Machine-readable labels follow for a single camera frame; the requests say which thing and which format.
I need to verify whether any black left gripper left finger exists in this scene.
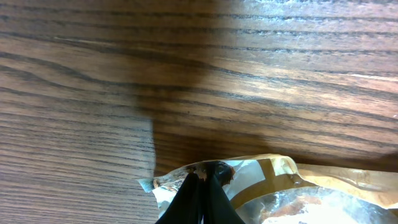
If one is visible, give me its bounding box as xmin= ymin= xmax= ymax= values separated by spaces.
xmin=156 ymin=173 xmax=204 ymax=224

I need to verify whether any brown white snack bag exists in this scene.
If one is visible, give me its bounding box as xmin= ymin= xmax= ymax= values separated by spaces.
xmin=139 ymin=154 xmax=397 ymax=224

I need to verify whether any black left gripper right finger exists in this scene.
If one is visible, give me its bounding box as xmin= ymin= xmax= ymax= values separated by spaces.
xmin=203 ymin=176 xmax=244 ymax=224

